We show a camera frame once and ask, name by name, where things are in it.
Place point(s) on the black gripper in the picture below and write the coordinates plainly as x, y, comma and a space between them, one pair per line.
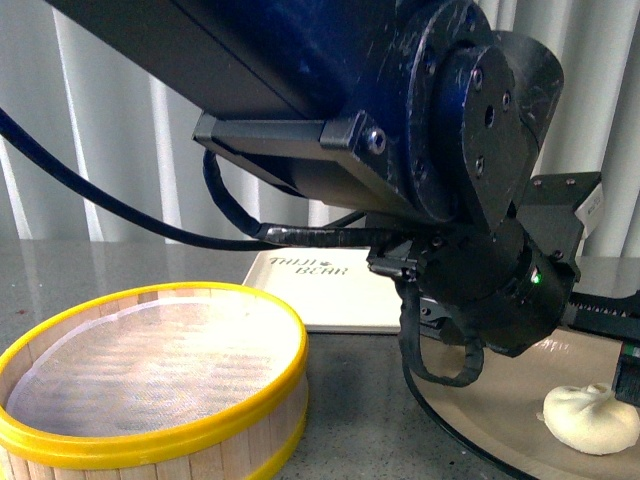
501, 285

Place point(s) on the white steamed bun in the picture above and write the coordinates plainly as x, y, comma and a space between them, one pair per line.
590, 419

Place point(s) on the brown plate with black rim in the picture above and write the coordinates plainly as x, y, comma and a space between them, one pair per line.
498, 417

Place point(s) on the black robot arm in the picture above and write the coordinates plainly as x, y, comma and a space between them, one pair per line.
409, 127

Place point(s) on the cream bear print tray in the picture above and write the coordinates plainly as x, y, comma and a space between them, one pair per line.
332, 290

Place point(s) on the yellow rimmed wooden steamer basket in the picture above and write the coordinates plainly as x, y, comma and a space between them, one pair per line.
252, 440

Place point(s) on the white mesh steamer liner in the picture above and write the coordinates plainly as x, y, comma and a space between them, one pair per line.
154, 367

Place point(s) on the grey pleated curtain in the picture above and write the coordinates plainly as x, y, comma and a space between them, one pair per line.
129, 134

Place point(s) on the black camera mount box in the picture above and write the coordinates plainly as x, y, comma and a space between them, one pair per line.
559, 211

